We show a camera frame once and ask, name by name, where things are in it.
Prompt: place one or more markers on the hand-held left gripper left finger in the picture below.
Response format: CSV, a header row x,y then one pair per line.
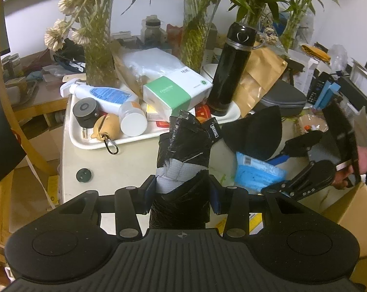
x,y
149,194

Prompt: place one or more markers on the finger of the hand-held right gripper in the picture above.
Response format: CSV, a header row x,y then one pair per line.
x,y
311,178
302,143

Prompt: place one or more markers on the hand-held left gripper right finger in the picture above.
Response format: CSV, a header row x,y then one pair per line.
x,y
216,197

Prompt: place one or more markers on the light blue packet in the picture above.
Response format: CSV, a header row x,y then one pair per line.
x,y
253,173

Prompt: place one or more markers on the black fabric cap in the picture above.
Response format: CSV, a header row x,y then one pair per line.
x,y
253,133

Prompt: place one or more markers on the black plastic bundle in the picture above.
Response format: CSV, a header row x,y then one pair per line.
x,y
183,146

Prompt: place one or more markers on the white soft plastic bag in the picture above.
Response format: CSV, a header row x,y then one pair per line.
x,y
150,64

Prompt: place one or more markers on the person's right hand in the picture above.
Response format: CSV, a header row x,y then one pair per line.
x,y
365,159

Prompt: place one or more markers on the black device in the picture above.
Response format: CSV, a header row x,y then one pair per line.
x,y
352,92

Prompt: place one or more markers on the blue carton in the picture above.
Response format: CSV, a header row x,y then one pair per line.
x,y
326,94

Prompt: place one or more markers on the grey zip case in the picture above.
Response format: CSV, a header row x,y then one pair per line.
x,y
284,95

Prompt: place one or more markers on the tall black carton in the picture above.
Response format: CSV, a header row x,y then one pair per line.
x,y
315,88

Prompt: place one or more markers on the white plastic tray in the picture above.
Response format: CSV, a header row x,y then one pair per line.
x,y
128,141

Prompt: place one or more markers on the white cardboard box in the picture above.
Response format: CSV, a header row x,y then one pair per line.
x,y
364,77

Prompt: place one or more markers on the black round disc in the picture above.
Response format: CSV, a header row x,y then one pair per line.
x,y
84,175

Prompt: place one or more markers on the white pill bottle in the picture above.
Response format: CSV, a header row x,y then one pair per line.
x,y
133,123

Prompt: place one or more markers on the tall white carton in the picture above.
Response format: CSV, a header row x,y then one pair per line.
x,y
308,70

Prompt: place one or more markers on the brown paper bag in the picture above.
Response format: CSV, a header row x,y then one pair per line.
x,y
259,82

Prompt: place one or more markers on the flat white yellow box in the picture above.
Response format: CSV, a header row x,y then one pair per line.
x,y
154,114

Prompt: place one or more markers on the red packet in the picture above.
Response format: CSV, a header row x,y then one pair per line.
x,y
201,112

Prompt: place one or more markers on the yellow black bag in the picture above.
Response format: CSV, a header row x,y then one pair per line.
x,y
315,52

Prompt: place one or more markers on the black thermos bottle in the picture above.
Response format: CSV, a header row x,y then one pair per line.
x,y
229,76

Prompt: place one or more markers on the green white tissue box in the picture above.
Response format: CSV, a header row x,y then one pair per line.
x,y
171,94

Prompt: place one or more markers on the black round cylinder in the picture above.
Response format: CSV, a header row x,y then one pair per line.
x,y
85,111

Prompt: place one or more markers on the white blue spray bottle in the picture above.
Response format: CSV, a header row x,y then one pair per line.
x,y
107,95

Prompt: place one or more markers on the glass vase with bamboo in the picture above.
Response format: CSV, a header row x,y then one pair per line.
x,y
255,18
293,24
195,42

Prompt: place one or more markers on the glass vase with dried flowers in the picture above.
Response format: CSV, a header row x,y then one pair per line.
x,y
100,60

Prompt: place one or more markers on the wooden side table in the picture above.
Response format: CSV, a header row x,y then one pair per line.
x,y
40,97

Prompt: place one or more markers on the black cloth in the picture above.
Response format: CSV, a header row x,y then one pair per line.
x,y
1,127

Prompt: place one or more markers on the glass jar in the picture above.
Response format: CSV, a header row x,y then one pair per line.
x,y
153,30

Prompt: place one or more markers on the small lidded jar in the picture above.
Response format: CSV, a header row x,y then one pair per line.
x,y
13,65

